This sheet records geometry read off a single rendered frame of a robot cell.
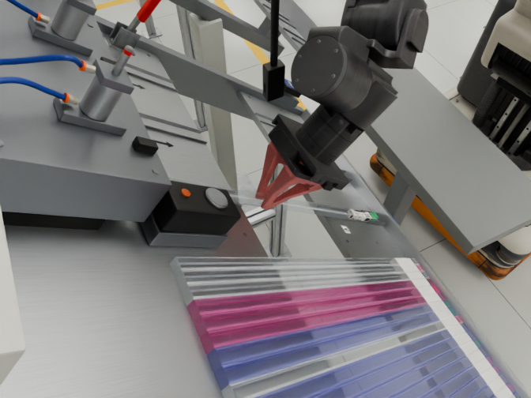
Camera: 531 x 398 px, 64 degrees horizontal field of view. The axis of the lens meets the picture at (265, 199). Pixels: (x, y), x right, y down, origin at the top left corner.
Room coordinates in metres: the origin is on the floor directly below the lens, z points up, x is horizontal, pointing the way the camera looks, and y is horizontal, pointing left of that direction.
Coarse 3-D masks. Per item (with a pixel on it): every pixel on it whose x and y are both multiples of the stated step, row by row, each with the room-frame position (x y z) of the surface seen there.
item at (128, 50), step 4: (124, 48) 0.25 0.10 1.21; (128, 48) 0.25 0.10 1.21; (132, 48) 0.25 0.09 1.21; (124, 52) 0.25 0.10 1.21; (128, 52) 0.25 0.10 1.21; (132, 52) 0.25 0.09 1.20; (120, 56) 0.25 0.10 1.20; (124, 56) 0.25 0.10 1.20; (128, 56) 0.25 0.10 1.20; (120, 60) 0.25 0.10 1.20; (124, 60) 0.25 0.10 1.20; (116, 64) 0.25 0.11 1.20; (120, 64) 0.25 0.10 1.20; (124, 64) 0.25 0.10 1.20; (116, 68) 0.25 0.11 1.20; (120, 68) 0.25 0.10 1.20; (112, 72) 0.25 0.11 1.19; (116, 72) 0.24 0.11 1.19; (120, 72) 0.25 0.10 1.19
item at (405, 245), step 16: (304, 112) 0.67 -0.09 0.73; (336, 160) 0.54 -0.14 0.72; (352, 176) 0.50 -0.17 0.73; (368, 192) 0.46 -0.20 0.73; (384, 208) 0.42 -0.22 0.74; (384, 224) 0.39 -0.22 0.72; (400, 240) 0.36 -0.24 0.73; (416, 256) 0.33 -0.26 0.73; (432, 272) 0.29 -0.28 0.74; (464, 320) 0.21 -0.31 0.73; (480, 336) 0.19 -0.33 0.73; (496, 352) 0.16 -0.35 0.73; (512, 384) 0.12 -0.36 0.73
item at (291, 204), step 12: (180, 180) 0.26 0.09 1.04; (228, 192) 0.28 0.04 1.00; (240, 192) 0.29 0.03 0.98; (252, 192) 0.30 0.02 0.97; (252, 204) 0.28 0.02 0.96; (288, 204) 0.31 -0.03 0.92; (300, 204) 0.32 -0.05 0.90; (312, 204) 0.34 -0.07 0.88; (336, 216) 0.35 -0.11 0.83; (348, 216) 0.36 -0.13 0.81; (372, 216) 0.39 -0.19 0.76
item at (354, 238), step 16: (240, 96) 0.60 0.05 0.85; (256, 112) 0.56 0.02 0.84; (272, 112) 0.60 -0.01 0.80; (288, 112) 0.65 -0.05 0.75; (272, 128) 0.53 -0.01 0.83; (320, 192) 0.40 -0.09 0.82; (336, 192) 0.43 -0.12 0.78; (352, 192) 0.46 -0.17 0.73; (352, 208) 0.40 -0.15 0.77; (368, 208) 0.43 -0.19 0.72; (336, 224) 0.33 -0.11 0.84; (352, 224) 0.35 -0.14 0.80; (368, 224) 0.37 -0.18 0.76; (336, 240) 0.30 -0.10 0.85; (352, 240) 0.31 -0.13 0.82; (368, 240) 0.33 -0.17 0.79; (384, 240) 0.35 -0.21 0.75; (352, 256) 0.27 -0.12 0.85; (368, 256) 0.29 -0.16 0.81; (384, 256) 0.30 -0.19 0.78; (400, 256) 0.32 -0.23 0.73
